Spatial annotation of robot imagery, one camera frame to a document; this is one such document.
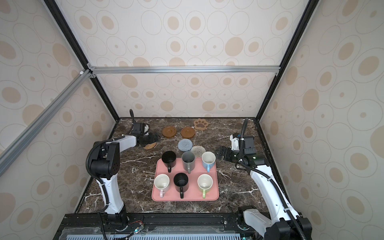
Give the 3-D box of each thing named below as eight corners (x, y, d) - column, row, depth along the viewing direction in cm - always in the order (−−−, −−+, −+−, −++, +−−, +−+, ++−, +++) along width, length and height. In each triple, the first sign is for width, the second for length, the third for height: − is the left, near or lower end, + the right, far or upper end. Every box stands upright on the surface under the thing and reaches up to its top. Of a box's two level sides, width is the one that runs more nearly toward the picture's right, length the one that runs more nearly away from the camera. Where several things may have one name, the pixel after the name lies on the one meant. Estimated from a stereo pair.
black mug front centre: (174, 199, 82) (172, 194, 75) (175, 179, 90) (174, 172, 82) (188, 199, 82) (187, 194, 75) (188, 179, 90) (188, 172, 82)
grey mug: (182, 175, 91) (180, 168, 83) (183, 159, 97) (182, 151, 89) (195, 175, 91) (195, 168, 83) (195, 159, 98) (195, 151, 90)
